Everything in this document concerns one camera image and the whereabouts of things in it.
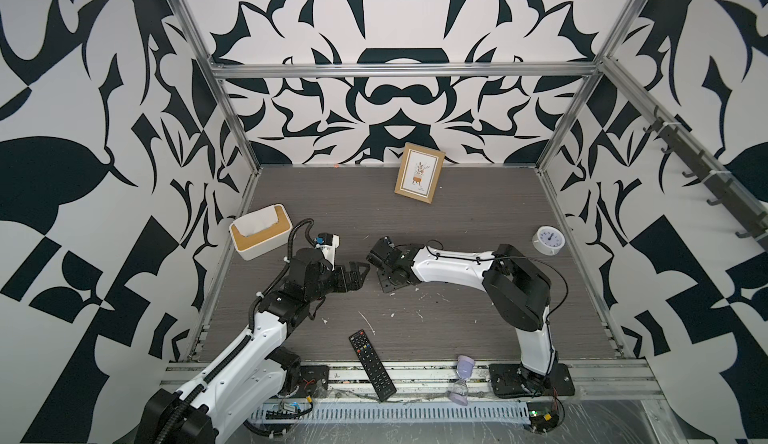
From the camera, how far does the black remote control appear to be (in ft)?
2.41

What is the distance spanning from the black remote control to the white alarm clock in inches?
24.0

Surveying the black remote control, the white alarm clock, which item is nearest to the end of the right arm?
the black remote control

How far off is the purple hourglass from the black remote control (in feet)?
0.47

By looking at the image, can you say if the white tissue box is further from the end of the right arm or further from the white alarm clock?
the white alarm clock

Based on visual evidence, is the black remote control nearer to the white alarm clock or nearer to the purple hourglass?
the purple hourglass

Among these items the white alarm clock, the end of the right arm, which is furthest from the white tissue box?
the white alarm clock

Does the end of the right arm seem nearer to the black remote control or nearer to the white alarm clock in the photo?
the black remote control

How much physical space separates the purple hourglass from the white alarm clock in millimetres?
440

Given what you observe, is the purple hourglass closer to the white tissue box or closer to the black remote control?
the black remote control

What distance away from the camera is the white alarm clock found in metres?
0.98

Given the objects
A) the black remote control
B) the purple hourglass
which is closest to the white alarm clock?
the purple hourglass

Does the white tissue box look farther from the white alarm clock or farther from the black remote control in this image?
the white alarm clock

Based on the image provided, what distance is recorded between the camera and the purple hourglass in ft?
2.34
